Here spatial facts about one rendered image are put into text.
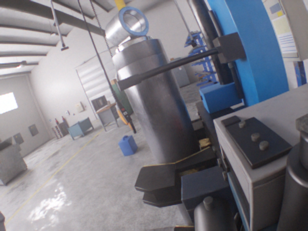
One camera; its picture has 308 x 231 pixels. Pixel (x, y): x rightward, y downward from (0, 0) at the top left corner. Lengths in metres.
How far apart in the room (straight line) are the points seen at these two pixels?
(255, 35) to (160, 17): 11.35
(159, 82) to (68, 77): 13.74
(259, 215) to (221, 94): 0.61
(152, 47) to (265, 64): 0.42
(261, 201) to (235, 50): 0.49
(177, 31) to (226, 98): 10.86
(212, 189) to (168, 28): 11.39
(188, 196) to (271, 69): 0.52
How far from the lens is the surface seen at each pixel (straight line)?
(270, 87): 0.67
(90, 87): 13.01
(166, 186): 0.55
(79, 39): 13.72
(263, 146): 0.23
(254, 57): 0.63
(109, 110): 6.59
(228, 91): 0.79
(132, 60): 0.58
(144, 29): 0.68
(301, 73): 1.17
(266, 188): 0.23
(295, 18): 1.05
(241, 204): 0.35
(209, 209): 0.42
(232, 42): 0.60
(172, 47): 11.36
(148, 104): 0.58
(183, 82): 10.79
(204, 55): 0.51
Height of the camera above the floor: 1.34
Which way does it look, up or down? 13 degrees down
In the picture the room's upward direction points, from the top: 22 degrees counter-clockwise
